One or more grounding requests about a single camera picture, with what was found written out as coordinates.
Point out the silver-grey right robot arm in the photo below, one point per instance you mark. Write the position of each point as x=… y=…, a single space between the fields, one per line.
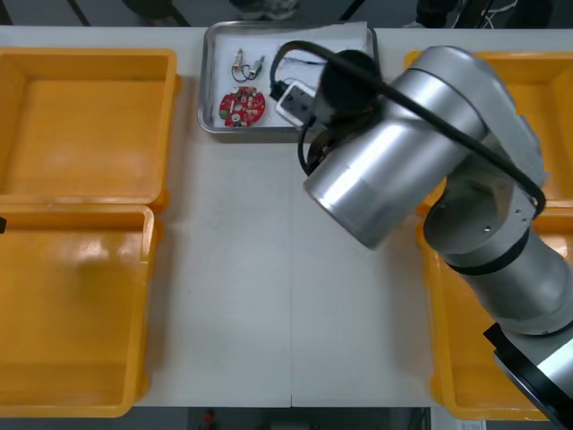
x=403 y=134

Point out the round red circuit board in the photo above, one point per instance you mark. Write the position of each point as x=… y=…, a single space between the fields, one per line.
x=242 y=107

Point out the yellow-orange plastic bin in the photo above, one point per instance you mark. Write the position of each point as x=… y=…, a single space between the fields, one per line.
x=89 y=134
x=67 y=336
x=470 y=367
x=555 y=89

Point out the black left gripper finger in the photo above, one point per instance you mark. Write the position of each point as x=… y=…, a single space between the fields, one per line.
x=2 y=225

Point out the steel tray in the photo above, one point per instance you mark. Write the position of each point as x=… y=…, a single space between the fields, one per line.
x=210 y=80

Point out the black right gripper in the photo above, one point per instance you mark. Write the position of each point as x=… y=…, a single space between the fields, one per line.
x=318 y=150

